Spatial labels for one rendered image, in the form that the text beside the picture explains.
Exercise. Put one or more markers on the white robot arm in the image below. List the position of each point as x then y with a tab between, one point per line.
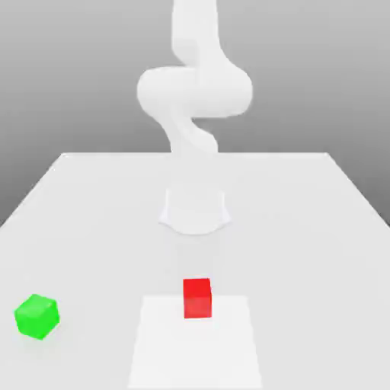
195	91

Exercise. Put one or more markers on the small red cube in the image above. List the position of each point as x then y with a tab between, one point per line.
197	298

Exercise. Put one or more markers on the small green cube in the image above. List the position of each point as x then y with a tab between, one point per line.
36	317

